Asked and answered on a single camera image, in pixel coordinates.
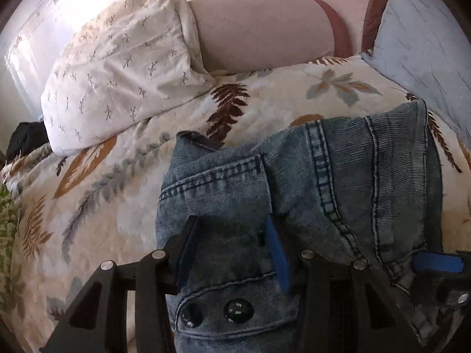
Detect light blue quilted pillow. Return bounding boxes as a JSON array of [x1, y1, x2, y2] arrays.
[[362, 0, 471, 148]]

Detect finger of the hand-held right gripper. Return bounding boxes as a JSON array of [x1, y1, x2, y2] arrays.
[[410, 273, 471, 315], [411, 250, 471, 275]]

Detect black cloth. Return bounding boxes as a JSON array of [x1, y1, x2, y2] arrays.
[[5, 121, 50, 162]]

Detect cream leaf-print blanket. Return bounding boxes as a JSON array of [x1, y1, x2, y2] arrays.
[[0, 54, 471, 353]]

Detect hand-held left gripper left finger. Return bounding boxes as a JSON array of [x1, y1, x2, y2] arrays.
[[40, 215, 200, 353]]

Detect green patterned blanket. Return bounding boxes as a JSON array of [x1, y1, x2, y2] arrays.
[[0, 182, 21, 309]]

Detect white leaf-print pillow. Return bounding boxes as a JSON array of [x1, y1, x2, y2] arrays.
[[40, 0, 216, 156]]

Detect pink padded headboard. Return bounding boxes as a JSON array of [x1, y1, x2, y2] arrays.
[[309, 0, 405, 56]]

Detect pink bolster cushion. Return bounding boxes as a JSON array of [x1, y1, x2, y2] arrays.
[[188, 0, 352, 74]]

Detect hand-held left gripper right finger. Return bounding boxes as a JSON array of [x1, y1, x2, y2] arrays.
[[259, 216, 424, 353]]

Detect blue denim pants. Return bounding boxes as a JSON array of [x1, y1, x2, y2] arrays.
[[155, 99, 447, 353]]

